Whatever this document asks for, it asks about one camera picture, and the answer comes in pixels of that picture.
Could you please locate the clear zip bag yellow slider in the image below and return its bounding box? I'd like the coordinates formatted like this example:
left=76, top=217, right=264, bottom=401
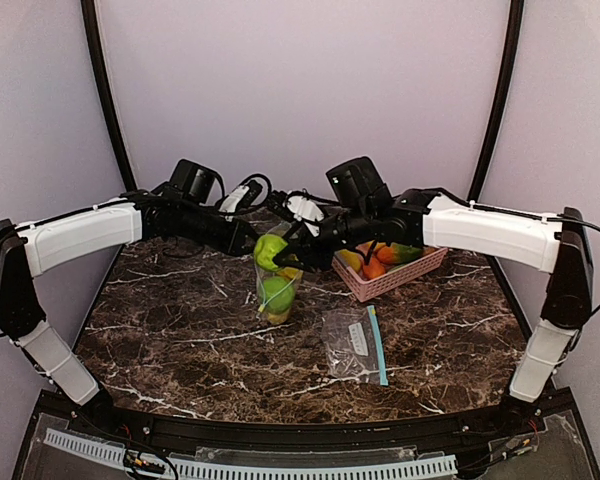
left=253, top=222, right=302, bottom=325

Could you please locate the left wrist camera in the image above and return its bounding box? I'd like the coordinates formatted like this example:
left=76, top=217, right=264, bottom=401
left=219, top=173, right=272, bottom=221

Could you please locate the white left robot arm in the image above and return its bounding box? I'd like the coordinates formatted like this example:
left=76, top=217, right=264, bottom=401
left=0, top=159, right=270, bottom=409

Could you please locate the green orange toy mango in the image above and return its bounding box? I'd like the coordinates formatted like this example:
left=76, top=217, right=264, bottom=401
left=376, top=243, right=423, bottom=265

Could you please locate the black corner frame post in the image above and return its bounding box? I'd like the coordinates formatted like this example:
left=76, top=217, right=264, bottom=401
left=80, top=0, right=137, bottom=191
left=467, top=0, right=525, bottom=201

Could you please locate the clear zip bag on table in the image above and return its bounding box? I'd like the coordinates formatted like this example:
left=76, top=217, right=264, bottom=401
left=321, top=305, right=389, bottom=387

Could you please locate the large yellow toy fruit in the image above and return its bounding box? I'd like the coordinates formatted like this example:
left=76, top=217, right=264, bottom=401
left=277, top=267, right=303, bottom=281

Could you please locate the black right corner frame post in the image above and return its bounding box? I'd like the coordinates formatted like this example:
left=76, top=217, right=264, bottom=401
left=467, top=0, right=525, bottom=201

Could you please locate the green toy lime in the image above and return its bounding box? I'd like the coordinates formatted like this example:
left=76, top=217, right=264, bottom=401
left=259, top=276, right=295, bottom=313
left=253, top=234, right=288, bottom=272

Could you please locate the red orange toy mango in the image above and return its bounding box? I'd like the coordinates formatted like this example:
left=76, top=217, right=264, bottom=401
left=362, top=249, right=386, bottom=280

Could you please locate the black left corner frame post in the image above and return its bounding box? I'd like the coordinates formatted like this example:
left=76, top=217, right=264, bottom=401
left=80, top=0, right=137, bottom=191

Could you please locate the small yellow toy lemon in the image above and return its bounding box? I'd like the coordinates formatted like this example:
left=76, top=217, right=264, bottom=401
left=265, top=309, right=291, bottom=325

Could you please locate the black front frame rail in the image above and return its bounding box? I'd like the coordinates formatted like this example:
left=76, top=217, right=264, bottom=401
left=24, top=389, right=581, bottom=456

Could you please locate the white slotted cable duct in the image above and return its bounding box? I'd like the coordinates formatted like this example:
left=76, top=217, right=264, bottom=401
left=43, top=428, right=458, bottom=480

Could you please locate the yellow toy banana piece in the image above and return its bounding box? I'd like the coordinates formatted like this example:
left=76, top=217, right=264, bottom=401
left=338, top=250, right=363, bottom=272

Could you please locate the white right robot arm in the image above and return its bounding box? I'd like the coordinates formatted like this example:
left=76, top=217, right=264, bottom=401
left=273, top=157, right=599, bottom=403

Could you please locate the pink perforated plastic basket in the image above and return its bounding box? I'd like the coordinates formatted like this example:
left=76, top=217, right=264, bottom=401
left=332, top=247, right=448, bottom=302

